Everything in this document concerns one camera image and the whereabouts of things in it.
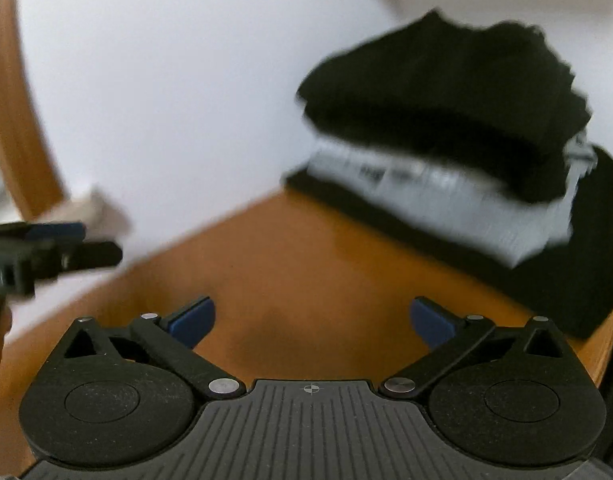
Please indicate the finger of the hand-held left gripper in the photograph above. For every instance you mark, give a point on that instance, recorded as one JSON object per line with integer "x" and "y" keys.
{"x": 96, "y": 255}
{"x": 56, "y": 231}

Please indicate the black bag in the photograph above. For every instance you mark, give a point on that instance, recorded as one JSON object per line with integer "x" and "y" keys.
{"x": 586, "y": 270}

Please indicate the wooden window frame post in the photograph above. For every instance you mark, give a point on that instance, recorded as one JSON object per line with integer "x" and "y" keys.
{"x": 11, "y": 110}

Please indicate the white garment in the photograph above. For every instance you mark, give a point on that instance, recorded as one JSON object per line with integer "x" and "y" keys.
{"x": 436, "y": 200}

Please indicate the folded black garment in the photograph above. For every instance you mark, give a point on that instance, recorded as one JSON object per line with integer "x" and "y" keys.
{"x": 526, "y": 175}

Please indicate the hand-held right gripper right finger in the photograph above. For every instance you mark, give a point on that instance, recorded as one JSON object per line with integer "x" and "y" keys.
{"x": 429, "y": 320}

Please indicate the black pants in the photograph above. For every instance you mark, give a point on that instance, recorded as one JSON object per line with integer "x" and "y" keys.
{"x": 436, "y": 60}

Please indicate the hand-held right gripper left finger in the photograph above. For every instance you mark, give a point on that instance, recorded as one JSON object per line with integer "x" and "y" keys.
{"x": 194, "y": 317}

